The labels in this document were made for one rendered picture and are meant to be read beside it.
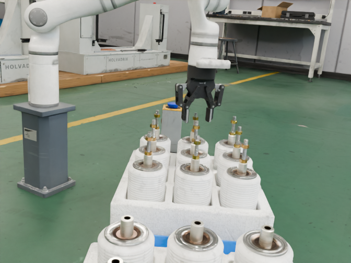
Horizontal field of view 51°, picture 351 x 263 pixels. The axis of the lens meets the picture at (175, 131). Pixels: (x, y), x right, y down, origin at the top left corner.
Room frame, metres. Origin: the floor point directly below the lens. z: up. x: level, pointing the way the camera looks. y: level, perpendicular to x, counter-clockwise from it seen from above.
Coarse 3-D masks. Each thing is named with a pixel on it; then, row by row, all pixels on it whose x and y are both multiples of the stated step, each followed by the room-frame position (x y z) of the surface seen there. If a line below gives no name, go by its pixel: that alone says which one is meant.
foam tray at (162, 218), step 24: (168, 168) 1.03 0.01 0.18; (120, 192) 0.85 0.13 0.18; (168, 192) 0.87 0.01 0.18; (216, 192) 0.89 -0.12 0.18; (120, 216) 0.79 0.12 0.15; (144, 216) 0.79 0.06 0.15; (168, 216) 0.79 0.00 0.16; (192, 216) 0.78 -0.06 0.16; (216, 216) 0.78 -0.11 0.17; (240, 216) 0.78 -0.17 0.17; (264, 216) 0.78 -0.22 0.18
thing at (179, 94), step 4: (176, 84) 0.96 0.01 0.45; (180, 88) 0.94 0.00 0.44; (176, 92) 0.96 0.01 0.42; (180, 92) 0.94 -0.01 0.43; (176, 96) 0.96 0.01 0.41; (180, 96) 0.94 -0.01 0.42; (176, 100) 0.96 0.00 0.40; (180, 100) 0.94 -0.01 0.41; (176, 104) 0.96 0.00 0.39; (180, 104) 0.94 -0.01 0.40
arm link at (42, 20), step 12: (48, 0) 1.18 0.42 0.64; (60, 0) 1.18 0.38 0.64; (72, 0) 1.18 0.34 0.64; (84, 0) 1.18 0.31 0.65; (96, 0) 1.19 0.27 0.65; (108, 0) 1.20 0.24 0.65; (36, 12) 1.16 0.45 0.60; (48, 12) 1.17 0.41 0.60; (60, 12) 1.17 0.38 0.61; (72, 12) 1.18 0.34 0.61; (84, 12) 1.19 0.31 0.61; (96, 12) 1.21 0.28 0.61; (36, 24) 1.16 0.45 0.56; (48, 24) 1.17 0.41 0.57; (60, 24) 1.18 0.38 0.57
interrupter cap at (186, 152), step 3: (183, 150) 0.99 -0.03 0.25; (186, 150) 0.99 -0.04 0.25; (189, 150) 1.00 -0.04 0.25; (198, 150) 1.00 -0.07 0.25; (201, 150) 1.00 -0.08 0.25; (183, 153) 0.97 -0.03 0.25; (186, 153) 0.97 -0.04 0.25; (189, 153) 0.98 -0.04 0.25; (198, 153) 0.98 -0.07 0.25; (201, 153) 0.98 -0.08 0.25; (204, 153) 0.98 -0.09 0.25; (186, 156) 0.95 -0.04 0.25; (189, 156) 0.95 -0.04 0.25; (201, 156) 0.96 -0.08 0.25; (204, 156) 0.96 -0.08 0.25
